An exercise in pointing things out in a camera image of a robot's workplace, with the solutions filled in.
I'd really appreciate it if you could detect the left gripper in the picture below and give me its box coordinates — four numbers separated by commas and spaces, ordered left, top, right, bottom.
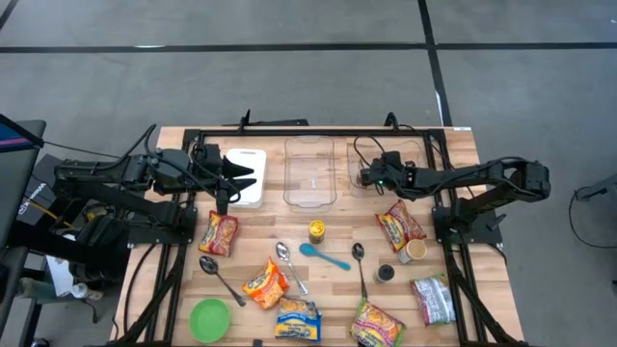
191, 143, 258, 217

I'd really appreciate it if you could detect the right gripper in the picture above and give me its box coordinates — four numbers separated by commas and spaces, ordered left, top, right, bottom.
361, 150, 419, 194

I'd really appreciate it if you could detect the white plastic bin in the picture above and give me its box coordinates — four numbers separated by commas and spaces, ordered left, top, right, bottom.
225, 147, 268, 209

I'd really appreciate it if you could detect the red ramen noodle packet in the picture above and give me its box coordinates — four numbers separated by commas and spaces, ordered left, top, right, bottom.
198, 210, 239, 258
375, 199, 428, 254

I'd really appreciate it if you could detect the yellow-lid spice jar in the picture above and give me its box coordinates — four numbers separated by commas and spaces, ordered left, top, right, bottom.
308, 220, 327, 246

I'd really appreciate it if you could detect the glossy black spoon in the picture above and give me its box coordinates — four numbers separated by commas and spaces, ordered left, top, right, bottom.
351, 242, 369, 300

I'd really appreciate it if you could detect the silver metal spoon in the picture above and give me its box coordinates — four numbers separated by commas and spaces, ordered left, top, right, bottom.
275, 241, 309, 296

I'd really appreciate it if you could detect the tan-lid jar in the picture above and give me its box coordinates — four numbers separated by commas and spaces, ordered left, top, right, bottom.
397, 238, 428, 265

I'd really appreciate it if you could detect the black-lid spice jar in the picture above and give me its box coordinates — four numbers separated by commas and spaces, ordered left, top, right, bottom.
374, 263, 396, 285

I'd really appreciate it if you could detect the orange ramen noodle packet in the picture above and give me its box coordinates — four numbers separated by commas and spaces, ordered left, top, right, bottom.
241, 256, 291, 310

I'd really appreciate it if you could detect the white green ramen packet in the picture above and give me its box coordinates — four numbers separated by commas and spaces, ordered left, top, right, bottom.
410, 272, 457, 328

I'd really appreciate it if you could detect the green-edged ramen noodle packet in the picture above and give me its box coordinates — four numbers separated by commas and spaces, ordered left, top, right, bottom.
349, 297, 408, 347

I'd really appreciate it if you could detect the wide clear plastic bin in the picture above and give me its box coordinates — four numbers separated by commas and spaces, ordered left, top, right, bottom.
345, 137, 429, 199

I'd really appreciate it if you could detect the narrow clear plastic bin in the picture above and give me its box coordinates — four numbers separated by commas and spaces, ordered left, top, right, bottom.
282, 135, 338, 213

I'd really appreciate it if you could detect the dark steel spoon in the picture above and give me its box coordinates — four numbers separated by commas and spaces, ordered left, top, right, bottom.
199, 254, 248, 308

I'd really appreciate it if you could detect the teal plastic spoon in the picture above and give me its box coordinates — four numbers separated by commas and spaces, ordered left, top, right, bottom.
298, 242, 352, 272

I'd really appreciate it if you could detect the green plastic bowl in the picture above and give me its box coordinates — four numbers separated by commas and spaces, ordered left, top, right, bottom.
188, 297, 232, 344

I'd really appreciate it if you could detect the blue ramen noodle packet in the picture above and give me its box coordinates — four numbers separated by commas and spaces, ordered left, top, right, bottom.
274, 297, 323, 344

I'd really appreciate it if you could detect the black box white lettering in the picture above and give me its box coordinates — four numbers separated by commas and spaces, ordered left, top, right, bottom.
17, 153, 67, 227

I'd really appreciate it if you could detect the white paper sheet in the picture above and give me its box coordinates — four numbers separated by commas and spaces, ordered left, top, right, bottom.
45, 254, 76, 298

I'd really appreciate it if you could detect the grey monitor blue screen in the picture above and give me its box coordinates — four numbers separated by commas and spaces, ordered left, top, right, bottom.
0, 113, 48, 250

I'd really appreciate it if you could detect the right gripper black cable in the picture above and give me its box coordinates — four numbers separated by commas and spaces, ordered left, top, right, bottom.
353, 134, 387, 194

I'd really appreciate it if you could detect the yellow cable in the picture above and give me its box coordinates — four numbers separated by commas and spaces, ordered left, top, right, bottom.
28, 200, 73, 228

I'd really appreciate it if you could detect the black floor cable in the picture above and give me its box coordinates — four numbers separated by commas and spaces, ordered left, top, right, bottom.
568, 185, 617, 251

